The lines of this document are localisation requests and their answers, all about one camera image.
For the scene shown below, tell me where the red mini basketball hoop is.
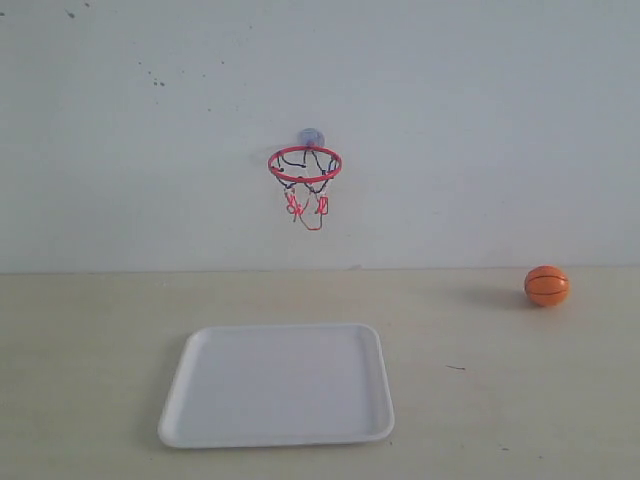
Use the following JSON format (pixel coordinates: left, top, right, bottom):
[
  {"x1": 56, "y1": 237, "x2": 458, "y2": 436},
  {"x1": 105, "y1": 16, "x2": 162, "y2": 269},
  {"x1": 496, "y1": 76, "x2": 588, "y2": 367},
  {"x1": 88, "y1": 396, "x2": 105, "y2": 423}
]
[{"x1": 267, "y1": 145, "x2": 343, "y2": 232}]

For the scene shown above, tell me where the small orange basketball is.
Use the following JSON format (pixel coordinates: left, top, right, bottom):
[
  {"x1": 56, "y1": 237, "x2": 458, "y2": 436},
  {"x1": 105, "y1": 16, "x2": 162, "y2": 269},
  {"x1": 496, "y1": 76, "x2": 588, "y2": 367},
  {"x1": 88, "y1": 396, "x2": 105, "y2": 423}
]
[{"x1": 524, "y1": 265, "x2": 570, "y2": 307}]

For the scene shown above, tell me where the clear suction cup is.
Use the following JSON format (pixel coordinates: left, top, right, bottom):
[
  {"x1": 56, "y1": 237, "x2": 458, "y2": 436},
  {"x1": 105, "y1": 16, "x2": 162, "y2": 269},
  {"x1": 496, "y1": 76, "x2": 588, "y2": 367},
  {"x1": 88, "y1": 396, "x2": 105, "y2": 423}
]
[{"x1": 297, "y1": 128, "x2": 325, "y2": 147}]

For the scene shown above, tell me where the white rectangular plastic tray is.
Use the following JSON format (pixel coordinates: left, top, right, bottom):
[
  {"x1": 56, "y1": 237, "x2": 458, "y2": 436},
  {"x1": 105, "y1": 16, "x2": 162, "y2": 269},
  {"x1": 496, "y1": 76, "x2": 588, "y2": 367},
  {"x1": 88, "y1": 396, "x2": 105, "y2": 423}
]
[{"x1": 157, "y1": 324, "x2": 395, "y2": 449}]

